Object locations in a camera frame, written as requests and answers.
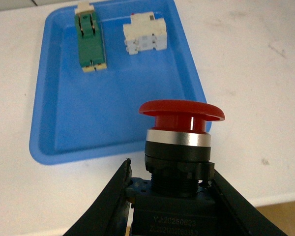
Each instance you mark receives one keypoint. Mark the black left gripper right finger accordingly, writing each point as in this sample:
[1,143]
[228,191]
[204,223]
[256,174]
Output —
[241,211]

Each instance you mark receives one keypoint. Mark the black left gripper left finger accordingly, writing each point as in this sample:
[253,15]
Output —
[108,215]

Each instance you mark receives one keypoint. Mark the red emergency stop button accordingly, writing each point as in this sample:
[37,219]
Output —
[179,199]

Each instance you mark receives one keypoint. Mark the blue plastic tray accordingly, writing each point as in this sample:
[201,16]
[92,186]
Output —
[81,115]

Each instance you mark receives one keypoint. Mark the white circuit breaker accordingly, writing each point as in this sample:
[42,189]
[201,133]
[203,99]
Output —
[145,33]

